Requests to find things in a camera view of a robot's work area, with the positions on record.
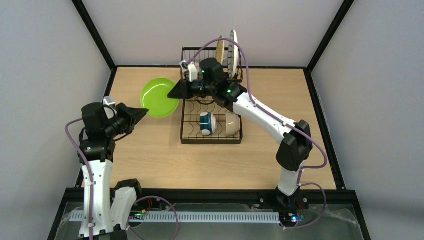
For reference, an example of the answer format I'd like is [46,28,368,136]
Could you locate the blue striped white plate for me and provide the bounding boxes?
[227,29,239,79]

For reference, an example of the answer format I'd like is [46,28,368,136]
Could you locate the white ceramic bowl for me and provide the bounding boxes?
[225,112,241,137]

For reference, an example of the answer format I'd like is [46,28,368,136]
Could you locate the green plate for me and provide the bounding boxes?
[140,77,180,118]

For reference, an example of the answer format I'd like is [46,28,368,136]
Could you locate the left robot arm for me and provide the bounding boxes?
[78,102,148,240]

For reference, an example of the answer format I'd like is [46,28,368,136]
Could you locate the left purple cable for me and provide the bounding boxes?
[64,117,180,240]

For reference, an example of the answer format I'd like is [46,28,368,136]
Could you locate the small blue rimmed bowl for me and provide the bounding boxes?
[199,111,217,137]

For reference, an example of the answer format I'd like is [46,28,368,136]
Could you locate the white slotted cable duct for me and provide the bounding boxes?
[68,211,281,224]

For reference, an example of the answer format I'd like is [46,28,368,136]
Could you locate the black frame front rail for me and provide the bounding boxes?
[62,188,359,208]

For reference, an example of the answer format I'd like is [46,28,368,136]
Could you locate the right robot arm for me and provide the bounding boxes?
[167,57,313,197]

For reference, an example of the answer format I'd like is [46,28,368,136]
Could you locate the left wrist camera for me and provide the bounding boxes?
[102,96,116,118]

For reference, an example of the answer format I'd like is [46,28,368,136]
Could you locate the woven bamboo coaster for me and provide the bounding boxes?
[215,40,225,65]

